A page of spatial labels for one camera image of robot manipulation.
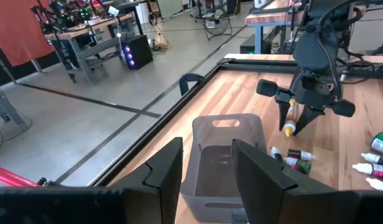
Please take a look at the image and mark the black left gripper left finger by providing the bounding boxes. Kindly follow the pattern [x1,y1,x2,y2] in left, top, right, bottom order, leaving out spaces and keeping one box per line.
[111,137,184,224]

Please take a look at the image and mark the black floor fan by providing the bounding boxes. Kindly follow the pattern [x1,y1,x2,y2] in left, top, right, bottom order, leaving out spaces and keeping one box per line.
[203,9,233,40]

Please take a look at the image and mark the black box on floor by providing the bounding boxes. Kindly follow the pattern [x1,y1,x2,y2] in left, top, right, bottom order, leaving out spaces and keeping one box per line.
[240,34,273,55]

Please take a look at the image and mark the wooden workbench blue leg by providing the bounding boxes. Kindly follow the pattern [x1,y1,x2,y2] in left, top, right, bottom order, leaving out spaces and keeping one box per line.
[244,0,307,55]

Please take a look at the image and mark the dark red small dropper bottle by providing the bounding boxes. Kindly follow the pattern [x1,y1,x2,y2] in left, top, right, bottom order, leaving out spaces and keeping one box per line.
[286,149,316,161]

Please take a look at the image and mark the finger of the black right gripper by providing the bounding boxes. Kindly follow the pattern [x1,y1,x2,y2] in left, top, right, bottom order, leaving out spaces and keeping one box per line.
[292,105,324,136]
[278,101,291,132]

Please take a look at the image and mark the black benchtop robot arms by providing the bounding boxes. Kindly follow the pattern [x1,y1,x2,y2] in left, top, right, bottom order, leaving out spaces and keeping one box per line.
[31,0,117,32]

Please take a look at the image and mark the red desk lamp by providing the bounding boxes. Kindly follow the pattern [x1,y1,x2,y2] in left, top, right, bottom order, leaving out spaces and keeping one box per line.
[0,163,39,187]

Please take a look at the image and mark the black aluminium table frame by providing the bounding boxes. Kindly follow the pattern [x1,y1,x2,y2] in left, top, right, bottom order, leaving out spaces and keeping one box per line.
[43,57,383,189]

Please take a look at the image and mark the coiled yellow cable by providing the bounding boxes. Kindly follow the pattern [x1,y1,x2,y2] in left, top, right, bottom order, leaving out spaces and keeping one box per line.
[150,40,173,54]

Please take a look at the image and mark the orange room partition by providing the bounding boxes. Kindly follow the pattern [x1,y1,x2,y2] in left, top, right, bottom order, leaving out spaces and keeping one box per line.
[0,0,55,68]

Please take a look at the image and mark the grey translucent plastic bin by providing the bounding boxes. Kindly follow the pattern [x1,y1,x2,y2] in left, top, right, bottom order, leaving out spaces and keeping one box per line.
[180,113,268,223]

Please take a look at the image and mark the black computer tower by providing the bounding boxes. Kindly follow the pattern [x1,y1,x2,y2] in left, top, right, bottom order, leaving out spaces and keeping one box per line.
[121,34,154,70]

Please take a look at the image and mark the blue small dropper bottle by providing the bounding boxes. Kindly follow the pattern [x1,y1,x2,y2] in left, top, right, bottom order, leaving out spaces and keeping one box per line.
[365,177,383,192]

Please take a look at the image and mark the pink small dropper bottle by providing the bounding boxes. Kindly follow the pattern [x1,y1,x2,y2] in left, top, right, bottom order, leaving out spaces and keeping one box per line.
[352,162,383,179]

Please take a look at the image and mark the green small dropper bottle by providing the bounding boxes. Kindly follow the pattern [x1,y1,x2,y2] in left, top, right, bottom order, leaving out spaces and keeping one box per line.
[283,157,312,174]

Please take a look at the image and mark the green-tipped food coloring bottle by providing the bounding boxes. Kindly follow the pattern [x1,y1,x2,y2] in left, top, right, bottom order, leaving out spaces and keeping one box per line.
[370,132,383,158]

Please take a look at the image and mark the black table clamp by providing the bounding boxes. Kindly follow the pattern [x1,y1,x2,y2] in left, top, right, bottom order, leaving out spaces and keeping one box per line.
[179,73,206,96]

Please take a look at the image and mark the yellow-tipped food coloring bottle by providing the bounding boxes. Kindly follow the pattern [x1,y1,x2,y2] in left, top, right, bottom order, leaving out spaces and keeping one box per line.
[283,98,300,138]

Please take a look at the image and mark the wooden workbench grey legs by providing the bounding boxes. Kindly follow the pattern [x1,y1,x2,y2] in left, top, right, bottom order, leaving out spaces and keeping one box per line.
[44,14,135,86]

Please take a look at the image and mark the grey metal stand leg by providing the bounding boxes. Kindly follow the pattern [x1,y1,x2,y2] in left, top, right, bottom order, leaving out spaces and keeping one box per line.
[0,82,32,130]

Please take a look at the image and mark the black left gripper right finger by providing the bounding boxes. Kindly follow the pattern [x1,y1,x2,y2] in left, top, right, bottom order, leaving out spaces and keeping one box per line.
[230,139,360,224]

